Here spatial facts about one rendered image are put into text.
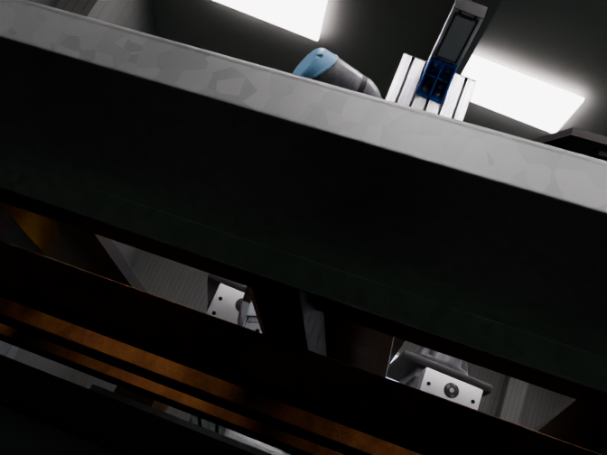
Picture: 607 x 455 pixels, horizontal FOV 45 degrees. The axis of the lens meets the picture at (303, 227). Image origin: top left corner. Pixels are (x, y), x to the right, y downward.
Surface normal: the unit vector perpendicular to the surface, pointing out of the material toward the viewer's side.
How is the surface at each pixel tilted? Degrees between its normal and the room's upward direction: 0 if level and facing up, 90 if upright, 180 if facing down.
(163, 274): 90
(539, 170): 90
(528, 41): 180
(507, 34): 180
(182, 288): 90
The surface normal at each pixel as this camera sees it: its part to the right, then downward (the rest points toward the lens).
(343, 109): -0.05, -0.44
